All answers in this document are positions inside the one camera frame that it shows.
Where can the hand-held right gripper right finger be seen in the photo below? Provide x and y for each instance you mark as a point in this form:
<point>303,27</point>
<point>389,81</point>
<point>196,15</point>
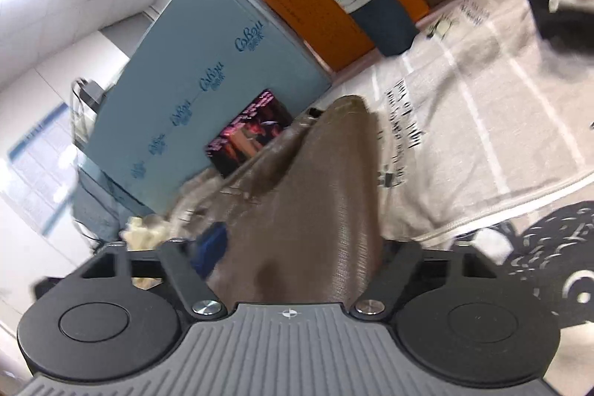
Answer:
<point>399,261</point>

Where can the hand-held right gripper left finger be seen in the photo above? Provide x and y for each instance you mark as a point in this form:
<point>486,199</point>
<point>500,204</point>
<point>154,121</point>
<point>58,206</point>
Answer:
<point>211,250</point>

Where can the brown cloth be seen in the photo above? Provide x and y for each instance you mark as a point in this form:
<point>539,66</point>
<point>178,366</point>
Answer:
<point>315,215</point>

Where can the cream knit sweater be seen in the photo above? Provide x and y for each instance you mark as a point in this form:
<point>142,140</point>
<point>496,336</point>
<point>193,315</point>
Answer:
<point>141,233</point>

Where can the smartphone with lit screen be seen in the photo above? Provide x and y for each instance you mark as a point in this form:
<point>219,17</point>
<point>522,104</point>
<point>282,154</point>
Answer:
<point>250,136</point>

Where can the blue cardboard box white label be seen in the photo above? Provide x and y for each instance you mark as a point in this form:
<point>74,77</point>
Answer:
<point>100,201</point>

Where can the black white patterned cloth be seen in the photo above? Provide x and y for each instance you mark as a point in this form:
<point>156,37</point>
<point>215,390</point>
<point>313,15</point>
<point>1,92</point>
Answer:
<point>552,257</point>

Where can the large blue printed cardboard box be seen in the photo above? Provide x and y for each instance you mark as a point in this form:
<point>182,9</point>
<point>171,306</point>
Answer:
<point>195,52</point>

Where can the tall black power adapter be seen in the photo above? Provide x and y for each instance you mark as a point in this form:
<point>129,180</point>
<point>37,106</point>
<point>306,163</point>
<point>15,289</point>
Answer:
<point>90,92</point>

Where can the dark cloth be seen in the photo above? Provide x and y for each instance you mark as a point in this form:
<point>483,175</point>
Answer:
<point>566,29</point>

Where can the wall poster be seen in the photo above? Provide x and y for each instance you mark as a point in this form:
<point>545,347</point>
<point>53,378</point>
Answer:
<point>35,164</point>

